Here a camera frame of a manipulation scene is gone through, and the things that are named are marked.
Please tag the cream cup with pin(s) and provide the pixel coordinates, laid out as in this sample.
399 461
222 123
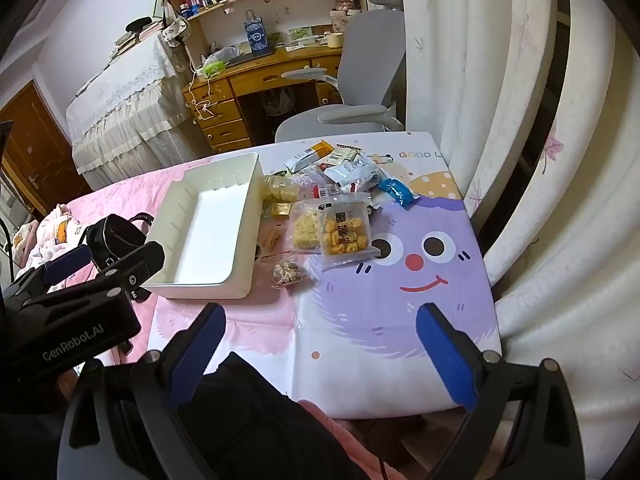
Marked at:
335 40

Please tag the white curtain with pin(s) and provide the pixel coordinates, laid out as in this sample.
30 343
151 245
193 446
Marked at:
500 85

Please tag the pink bed sheet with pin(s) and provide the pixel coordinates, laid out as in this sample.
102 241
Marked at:
125 185

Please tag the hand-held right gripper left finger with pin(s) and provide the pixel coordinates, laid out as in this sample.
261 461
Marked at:
195 357

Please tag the black shoulder bag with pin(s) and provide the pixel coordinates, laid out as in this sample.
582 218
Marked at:
112 232

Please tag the wooden door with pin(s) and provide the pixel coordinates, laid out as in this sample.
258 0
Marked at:
30 150

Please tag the small gold snack packet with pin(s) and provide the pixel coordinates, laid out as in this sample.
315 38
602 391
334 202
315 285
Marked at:
277 209

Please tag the yellow snack clear packet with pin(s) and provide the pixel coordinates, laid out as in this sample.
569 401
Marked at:
277 190

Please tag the white lace furniture cover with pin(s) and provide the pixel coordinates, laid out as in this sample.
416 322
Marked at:
125 105

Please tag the blue snack packet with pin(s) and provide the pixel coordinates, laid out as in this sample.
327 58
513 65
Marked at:
397 192

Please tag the red label clear snack packet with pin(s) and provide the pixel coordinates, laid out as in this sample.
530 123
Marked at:
325 191

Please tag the clear plastic bag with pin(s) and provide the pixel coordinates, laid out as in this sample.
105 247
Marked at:
225 54

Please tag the tan snack clear packet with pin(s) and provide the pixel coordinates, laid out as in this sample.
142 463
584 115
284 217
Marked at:
272 240

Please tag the orange snack ball packet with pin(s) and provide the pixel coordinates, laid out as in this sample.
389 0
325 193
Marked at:
345 232

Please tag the blue gift bag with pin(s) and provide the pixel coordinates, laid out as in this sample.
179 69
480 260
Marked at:
257 35

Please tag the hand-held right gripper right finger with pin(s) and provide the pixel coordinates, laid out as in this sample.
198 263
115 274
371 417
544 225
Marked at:
445 360

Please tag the pale fluffy snack clear packet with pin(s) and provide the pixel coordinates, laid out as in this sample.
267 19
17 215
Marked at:
306 227

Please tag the patterned cloth bag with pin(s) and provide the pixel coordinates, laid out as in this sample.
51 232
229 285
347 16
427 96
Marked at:
175 30

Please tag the grey office chair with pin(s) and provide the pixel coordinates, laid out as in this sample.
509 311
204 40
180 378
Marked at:
370 50

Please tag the white printed snack packet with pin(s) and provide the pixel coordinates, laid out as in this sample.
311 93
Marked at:
375 167
345 176

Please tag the brown nut snack packet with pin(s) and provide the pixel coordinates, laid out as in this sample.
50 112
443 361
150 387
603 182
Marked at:
287 272

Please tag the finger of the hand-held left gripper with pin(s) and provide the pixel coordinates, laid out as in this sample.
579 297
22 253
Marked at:
137 265
65 262

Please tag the wooden desk with bookshelf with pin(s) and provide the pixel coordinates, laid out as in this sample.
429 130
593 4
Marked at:
260 77

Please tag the green tissue pack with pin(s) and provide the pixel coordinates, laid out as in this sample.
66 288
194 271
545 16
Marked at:
212 67

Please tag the white plastic storage bin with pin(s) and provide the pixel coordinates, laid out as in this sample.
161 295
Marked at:
200 240

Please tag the person's black clothing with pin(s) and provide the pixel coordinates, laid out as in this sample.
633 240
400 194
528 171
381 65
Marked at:
250 425

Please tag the green white snack packet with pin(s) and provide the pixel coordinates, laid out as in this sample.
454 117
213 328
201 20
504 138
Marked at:
347 154

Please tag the printed blanket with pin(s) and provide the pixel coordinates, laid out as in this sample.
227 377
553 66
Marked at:
50 240

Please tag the black waste bin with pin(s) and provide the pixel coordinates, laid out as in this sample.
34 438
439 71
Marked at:
277 102

